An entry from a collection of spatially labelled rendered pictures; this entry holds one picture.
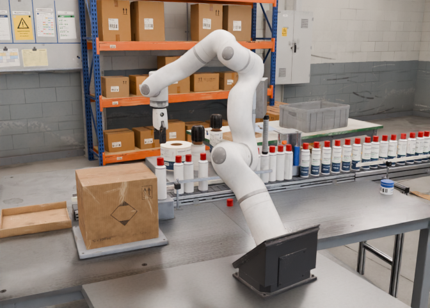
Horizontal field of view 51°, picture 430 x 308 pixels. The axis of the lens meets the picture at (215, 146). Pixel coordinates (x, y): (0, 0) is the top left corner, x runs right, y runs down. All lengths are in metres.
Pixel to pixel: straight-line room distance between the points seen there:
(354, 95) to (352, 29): 1.29
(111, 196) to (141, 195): 0.12
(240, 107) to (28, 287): 1.00
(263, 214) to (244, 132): 0.34
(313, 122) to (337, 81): 4.77
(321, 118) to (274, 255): 3.01
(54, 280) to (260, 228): 0.77
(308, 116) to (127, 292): 3.02
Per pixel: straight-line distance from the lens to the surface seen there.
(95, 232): 1.89
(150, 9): 6.09
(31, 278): 1.82
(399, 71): 10.43
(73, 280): 1.77
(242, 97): 1.75
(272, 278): 1.59
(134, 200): 1.88
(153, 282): 1.69
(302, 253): 1.64
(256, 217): 1.65
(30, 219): 2.34
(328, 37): 8.85
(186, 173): 2.35
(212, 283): 1.68
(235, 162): 1.66
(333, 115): 4.56
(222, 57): 1.75
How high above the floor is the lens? 1.69
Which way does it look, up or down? 14 degrees down
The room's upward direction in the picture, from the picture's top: straight up
